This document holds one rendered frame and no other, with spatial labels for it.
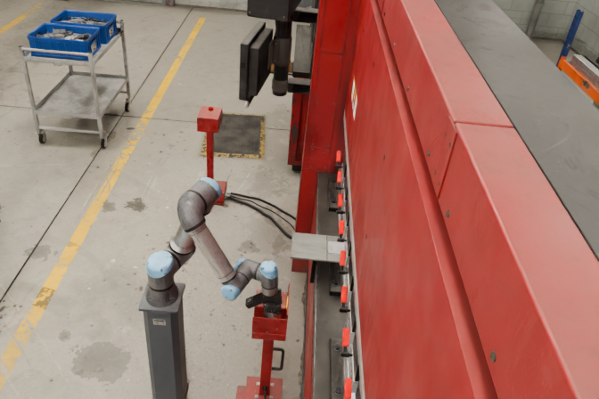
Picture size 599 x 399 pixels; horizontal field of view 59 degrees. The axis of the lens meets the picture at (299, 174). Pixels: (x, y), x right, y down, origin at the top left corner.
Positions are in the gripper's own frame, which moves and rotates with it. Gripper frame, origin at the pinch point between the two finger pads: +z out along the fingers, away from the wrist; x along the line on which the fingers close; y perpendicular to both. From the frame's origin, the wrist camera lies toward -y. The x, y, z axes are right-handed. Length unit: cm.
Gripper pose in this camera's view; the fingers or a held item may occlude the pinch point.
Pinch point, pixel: (266, 321)
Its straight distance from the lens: 256.1
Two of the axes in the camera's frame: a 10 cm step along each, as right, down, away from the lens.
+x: 0.2, -5.5, 8.4
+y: 10.0, 0.1, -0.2
